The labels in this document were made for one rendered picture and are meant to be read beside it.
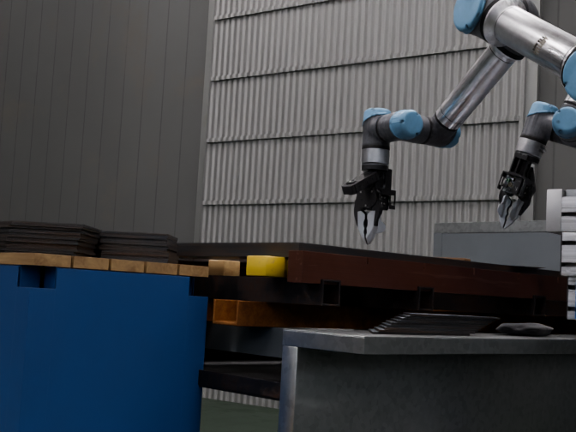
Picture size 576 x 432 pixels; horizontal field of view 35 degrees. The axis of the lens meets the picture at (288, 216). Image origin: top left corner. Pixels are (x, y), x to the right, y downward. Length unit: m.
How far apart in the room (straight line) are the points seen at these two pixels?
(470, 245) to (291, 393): 1.90
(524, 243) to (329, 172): 2.82
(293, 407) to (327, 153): 4.44
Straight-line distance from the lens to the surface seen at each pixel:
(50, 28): 8.36
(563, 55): 1.99
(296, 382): 1.68
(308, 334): 1.65
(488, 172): 5.46
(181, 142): 6.95
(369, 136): 2.49
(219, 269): 2.17
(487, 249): 3.44
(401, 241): 5.67
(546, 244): 3.31
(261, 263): 1.79
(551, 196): 2.01
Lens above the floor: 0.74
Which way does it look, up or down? 5 degrees up
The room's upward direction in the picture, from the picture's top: 3 degrees clockwise
